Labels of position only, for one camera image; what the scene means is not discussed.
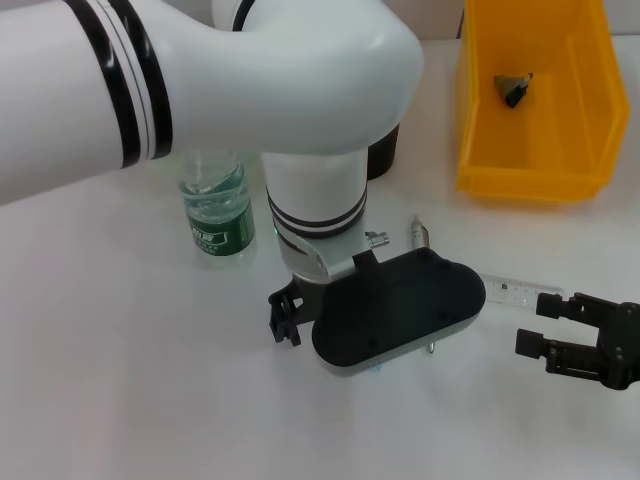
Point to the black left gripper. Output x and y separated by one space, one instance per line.
312 300

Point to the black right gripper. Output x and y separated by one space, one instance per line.
630 340

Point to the water bottle with green label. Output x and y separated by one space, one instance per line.
215 230

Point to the plastic wrapper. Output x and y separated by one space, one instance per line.
512 90

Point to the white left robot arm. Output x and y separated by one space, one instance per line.
250 75

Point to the transparent plastic ruler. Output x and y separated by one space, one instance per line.
515 290

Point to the clear grey ballpoint pen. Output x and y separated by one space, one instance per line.
417 235

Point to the black mesh pen holder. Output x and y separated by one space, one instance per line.
382 155

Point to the yellow plastic bin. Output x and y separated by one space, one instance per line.
550 150

